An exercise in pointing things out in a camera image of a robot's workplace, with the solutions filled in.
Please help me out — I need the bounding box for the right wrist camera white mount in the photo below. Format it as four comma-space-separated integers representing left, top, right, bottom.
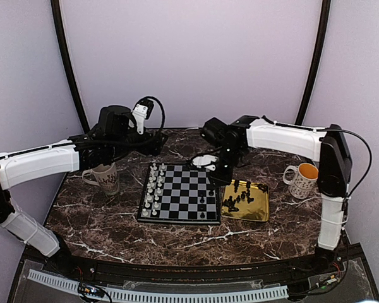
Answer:
191, 155, 218, 171

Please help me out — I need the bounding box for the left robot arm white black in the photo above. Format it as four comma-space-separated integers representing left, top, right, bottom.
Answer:
0, 104, 168, 275

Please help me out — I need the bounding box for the black pawn corner square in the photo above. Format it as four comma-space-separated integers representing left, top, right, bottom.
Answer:
198, 211, 207, 220

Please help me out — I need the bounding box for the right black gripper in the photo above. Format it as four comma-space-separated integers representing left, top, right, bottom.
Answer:
208, 145, 244, 188

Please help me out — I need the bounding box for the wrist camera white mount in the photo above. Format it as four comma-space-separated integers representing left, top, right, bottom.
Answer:
191, 155, 218, 171
132, 99, 154, 134

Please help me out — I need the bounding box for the white slotted cable duct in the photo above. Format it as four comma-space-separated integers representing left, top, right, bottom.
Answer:
27, 270, 289, 302

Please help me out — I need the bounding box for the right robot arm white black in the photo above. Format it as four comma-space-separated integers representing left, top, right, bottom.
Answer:
191, 116, 355, 274

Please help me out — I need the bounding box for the right black frame post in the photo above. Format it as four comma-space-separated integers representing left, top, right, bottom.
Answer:
295, 0, 332, 126

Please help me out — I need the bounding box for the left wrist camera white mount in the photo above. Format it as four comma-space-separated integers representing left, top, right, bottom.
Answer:
132, 99, 154, 134

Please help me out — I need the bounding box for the yellow inside cactus mug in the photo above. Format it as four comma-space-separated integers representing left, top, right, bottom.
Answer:
282, 163, 318, 199

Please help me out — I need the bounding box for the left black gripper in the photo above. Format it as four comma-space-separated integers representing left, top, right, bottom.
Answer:
109, 129, 168, 160

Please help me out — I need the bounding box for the black white chess board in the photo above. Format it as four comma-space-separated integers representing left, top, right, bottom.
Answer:
136, 163, 221, 225

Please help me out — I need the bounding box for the left black frame post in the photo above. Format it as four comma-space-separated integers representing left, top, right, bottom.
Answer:
50, 0, 90, 133

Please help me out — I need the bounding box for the gold metal tray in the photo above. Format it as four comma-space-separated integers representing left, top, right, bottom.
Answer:
221, 179, 270, 222

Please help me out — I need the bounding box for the tall cactus print mug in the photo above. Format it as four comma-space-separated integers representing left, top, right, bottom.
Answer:
81, 163, 120, 196

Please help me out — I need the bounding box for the black frame post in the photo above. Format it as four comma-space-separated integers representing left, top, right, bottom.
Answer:
295, 0, 332, 126
50, 0, 90, 133

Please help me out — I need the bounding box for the black front rail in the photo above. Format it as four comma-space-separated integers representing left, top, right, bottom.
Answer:
72, 256, 315, 283

